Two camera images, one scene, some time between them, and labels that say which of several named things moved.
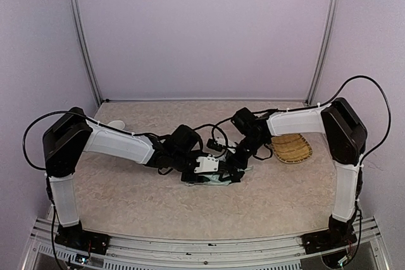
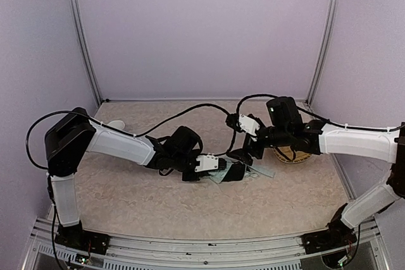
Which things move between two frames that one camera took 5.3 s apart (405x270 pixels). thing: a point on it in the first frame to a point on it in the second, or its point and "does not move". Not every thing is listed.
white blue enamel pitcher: [118, 124] does not move
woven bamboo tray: [291, 148] does not move
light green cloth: [215, 179] to [218, 176]
